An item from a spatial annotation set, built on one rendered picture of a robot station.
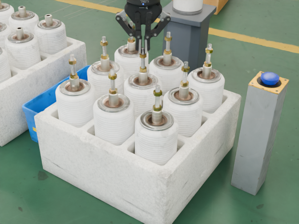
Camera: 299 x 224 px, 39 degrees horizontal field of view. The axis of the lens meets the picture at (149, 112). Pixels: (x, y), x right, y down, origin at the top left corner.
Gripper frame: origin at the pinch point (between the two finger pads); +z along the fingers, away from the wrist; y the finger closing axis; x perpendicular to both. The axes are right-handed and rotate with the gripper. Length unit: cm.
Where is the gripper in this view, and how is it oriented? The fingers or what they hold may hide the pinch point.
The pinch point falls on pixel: (143, 44)
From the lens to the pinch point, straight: 101.3
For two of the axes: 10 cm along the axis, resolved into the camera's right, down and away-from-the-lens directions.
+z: -0.2, 8.1, 5.8
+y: 10.0, 0.1, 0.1
